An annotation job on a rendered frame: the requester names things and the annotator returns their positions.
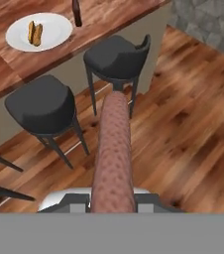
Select dark brown condiment bottle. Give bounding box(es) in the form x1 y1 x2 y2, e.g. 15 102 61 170
71 0 83 28

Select reddish brown sausage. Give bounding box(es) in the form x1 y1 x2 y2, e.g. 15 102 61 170
90 90 136 214

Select black bar stool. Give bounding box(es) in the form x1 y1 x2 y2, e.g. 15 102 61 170
82 34 152 120
4 73 90 170
0 148 37 202

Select wooden dining table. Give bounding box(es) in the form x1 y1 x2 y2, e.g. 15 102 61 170
0 0 172 152

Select golden hot dog bun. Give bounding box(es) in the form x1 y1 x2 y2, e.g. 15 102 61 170
27 20 45 48

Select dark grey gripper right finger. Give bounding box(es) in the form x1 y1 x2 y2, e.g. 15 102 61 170
133 192 185 214

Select white round plate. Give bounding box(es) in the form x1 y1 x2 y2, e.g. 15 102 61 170
5 12 74 53

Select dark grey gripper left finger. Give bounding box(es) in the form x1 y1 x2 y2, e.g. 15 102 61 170
39 192 91 214

